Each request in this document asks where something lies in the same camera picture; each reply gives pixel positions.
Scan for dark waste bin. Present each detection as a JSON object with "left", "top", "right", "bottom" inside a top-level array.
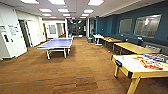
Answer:
[{"left": 86, "top": 36, "right": 94, "bottom": 44}]

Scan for long wooden table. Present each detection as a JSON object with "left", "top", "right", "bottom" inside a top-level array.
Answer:
[
  {"left": 122, "top": 41, "right": 158, "bottom": 56},
  {"left": 101, "top": 36, "right": 123, "bottom": 52}
]

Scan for blue ping pong table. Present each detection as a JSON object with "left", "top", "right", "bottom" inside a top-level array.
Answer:
[{"left": 36, "top": 36, "right": 74, "bottom": 61}]

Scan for ceiling light panel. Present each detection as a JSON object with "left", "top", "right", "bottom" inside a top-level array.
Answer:
[
  {"left": 82, "top": 9, "right": 96, "bottom": 14},
  {"left": 38, "top": 8, "right": 54, "bottom": 14},
  {"left": 57, "top": 8, "right": 70, "bottom": 14},
  {"left": 47, "top": 0, "right": 66, "bottom": 6},
  {"left": 19, "top": 0, "right": 41, "bottom": 5},
  {"left": 87, "top": 0, "right": 105, "bottom": 7}
]

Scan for interior glass window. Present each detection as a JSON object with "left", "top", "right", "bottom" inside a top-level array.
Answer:
[
  {"left": 118, "top": 17, "right": 134, "bottom": 36},
  {"left": 133, "top": 13, "right": 163, "bottom": 39}
]

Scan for white-top wooden table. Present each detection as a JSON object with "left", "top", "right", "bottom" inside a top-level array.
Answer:
[{"left": 112, "top": 52, "right": 168, "bottom": 94}]

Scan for colourful game board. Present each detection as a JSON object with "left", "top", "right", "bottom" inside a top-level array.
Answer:
[{"left": 143, "top": 52, "right": 168, "bottom": 64}]

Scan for white wall notice papers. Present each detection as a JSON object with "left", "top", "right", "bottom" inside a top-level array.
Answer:
[{"left": 0, "top": 24, "right": 20, "bottom": 36}]

